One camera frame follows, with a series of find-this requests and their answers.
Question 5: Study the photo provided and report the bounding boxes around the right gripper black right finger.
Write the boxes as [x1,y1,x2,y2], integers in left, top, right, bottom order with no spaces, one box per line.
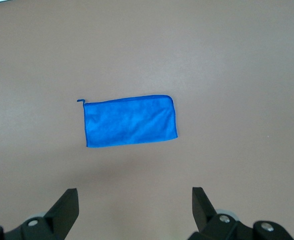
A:
[189,187,257,240]

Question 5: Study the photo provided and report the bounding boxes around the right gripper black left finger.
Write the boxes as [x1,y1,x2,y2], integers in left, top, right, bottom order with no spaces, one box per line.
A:
[4,188,80,240]

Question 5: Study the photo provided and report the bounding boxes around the blue microfibre towel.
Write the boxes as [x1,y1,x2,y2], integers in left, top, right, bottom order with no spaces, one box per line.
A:
[76,94,179,149]

